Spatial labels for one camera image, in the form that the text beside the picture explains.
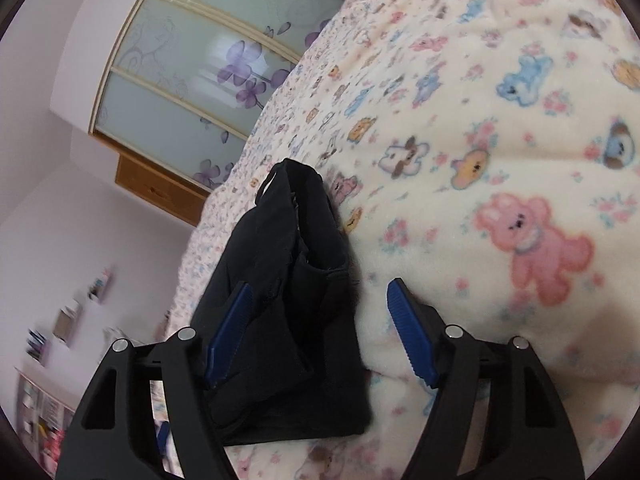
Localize white wall shelf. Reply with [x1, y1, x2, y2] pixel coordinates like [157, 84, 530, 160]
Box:
[87, 266, 114, 304]

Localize black pants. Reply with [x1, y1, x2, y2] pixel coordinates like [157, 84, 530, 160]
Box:
[191, 159, 371, 446]

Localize teddy bear print blanket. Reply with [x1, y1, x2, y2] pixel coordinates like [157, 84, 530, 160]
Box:
[170, 0, 639, 479]

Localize wooden door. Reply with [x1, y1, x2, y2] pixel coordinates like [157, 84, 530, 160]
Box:
[115, 156, 205, 226]

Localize floral glass sliding wardrobe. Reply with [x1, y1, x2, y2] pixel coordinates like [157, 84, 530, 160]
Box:
[93, 0, 344, 188]

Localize white shelving rack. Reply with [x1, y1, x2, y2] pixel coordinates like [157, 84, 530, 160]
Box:
[15, 370, 74, 478]

